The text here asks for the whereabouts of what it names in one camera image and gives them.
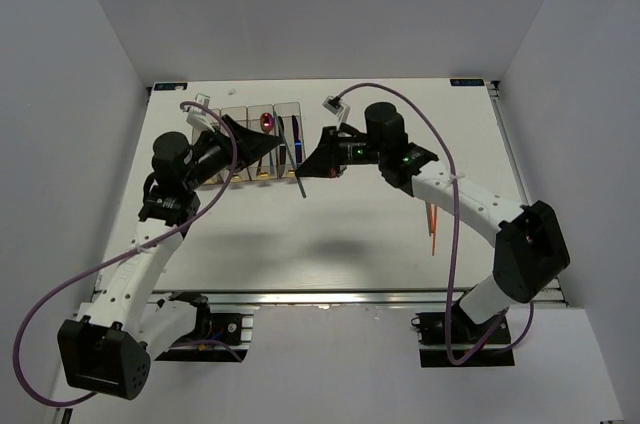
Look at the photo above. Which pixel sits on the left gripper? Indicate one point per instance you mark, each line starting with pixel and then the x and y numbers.
pixel 251 146

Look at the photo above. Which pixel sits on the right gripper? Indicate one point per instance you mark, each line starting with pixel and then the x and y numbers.
pixel 325 160

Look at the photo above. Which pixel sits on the iridescent rainbow spoon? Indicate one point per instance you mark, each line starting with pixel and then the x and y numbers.
pixel 267 126

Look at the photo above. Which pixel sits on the iridescent blue knife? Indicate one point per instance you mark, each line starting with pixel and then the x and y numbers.
pixel 298 146

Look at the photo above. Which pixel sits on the black knife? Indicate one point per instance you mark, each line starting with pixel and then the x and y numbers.
pixel 282 153

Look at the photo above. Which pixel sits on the green chopstick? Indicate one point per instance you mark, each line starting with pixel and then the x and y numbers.
pixel 290 155

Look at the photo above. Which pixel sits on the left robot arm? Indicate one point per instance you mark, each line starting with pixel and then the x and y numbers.
pixel 110 348

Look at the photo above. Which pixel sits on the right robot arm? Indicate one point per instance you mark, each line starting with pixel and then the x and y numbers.
pixel 529 247

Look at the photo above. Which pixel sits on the smoky clear container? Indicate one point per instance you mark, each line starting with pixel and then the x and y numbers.
pixel 238 114
pixel 205 123
pixel 270 160
pixel 286 111

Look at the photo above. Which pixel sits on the blue label sticker left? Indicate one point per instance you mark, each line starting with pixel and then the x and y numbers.
pixel 170 86

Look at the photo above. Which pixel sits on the blue label sticker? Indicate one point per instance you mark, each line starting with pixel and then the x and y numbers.
pixel 467 82
pixel 170 86

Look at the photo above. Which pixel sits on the orange chopstick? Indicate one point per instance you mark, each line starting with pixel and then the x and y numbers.
pixel 434 236
pixel 429 210

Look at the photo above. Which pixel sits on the blue label sticker right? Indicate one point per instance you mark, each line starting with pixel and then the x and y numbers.
pixel 467 82

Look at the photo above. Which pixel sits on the white front panel board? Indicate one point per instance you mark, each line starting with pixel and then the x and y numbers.
pixel 356 364

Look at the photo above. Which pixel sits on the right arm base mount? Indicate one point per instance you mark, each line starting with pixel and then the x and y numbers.
pixel 430 328

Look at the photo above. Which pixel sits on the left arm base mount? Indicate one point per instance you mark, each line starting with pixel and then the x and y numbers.
pixel 218 336

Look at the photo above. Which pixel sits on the aluminium table edge rail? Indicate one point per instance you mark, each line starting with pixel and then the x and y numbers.
pixel 403 297

